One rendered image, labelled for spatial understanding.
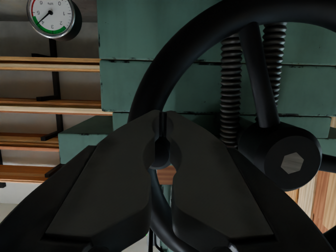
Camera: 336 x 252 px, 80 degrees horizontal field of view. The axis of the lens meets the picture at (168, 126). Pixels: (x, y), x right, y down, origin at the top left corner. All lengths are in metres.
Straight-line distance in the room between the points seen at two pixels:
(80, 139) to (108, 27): 0.20
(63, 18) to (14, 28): 3.28
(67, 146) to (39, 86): 3.00
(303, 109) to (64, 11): 0.41
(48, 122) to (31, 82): 0.60
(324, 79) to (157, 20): 0.31
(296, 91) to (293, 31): 0.10
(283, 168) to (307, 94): 0.26
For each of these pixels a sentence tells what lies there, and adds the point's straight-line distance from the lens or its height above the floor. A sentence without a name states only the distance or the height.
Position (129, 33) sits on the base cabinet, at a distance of 0.37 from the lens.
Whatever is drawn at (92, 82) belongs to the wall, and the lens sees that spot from 3.03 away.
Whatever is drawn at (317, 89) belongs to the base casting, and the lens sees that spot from 0.45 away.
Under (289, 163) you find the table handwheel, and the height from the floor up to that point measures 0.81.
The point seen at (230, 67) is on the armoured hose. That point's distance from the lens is 0.25.
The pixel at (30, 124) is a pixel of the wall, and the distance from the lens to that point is 3.57.
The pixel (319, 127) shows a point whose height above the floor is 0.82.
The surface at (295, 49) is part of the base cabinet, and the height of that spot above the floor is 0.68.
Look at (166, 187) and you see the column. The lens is 0.80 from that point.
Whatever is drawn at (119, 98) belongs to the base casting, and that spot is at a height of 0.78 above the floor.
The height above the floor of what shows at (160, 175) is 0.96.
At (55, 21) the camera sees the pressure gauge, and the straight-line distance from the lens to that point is 0.34.
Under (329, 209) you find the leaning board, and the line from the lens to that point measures 2.24.
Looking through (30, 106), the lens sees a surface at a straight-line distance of 2.82.
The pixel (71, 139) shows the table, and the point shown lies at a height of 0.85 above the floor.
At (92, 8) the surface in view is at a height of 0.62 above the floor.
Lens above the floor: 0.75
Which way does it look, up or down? 12 degrees up
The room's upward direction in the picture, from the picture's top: 179 degrees counter-clockwise
